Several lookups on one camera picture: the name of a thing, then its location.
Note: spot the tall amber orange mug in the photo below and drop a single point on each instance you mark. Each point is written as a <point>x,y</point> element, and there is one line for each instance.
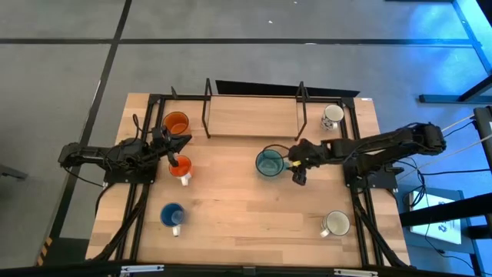
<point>177,123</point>

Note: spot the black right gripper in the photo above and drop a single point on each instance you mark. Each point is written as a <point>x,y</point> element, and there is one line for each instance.
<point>307,154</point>

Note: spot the teal mug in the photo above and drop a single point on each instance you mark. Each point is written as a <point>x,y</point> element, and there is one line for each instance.
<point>269,163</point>

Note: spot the black slanted beam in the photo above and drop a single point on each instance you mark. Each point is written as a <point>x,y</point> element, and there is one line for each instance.
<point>442,213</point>

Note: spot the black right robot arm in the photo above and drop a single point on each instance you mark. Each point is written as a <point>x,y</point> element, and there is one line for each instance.
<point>384,144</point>

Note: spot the white box on floor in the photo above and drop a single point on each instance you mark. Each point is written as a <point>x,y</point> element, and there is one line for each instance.
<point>438,219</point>

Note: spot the white mug with blue pattern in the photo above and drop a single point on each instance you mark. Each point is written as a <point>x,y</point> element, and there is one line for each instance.
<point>332,115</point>

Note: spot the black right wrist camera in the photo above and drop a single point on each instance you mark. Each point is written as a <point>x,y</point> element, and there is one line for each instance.
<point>300,177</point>

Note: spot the grey furniture foot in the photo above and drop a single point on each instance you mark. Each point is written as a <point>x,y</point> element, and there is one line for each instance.
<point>11,172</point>

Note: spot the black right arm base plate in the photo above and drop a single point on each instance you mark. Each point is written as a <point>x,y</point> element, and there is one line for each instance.
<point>378,179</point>

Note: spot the silver bracket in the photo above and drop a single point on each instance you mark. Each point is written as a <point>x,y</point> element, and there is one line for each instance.
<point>141,268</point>
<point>355,272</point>

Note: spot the black metal table frame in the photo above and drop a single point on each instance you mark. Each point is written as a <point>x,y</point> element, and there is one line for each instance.
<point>361,231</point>

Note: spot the yellow black hazard tape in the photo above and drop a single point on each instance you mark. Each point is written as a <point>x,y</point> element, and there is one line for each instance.
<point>44,250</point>

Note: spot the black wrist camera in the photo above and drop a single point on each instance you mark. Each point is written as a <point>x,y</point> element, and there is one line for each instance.
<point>300,177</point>
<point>159,134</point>

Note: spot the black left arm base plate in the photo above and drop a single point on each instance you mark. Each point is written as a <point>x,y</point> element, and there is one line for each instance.
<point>128,177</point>

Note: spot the dark panel behind table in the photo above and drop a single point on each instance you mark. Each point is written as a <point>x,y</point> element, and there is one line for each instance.
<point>269,87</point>

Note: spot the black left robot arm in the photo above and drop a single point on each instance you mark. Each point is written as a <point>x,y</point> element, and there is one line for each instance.
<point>88,154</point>

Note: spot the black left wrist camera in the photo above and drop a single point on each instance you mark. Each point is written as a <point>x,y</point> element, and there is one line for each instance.
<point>159,134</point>

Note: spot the wooden shelf with black frame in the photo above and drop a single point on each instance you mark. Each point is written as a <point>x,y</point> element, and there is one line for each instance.
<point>250,115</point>

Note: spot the cream mug with dark rim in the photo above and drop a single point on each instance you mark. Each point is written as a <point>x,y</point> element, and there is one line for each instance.
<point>338,223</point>

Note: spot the black upright post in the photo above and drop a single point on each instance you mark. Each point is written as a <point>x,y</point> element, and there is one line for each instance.
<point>485,131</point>

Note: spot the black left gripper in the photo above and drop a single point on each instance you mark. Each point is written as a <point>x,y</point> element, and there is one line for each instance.
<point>163,148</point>

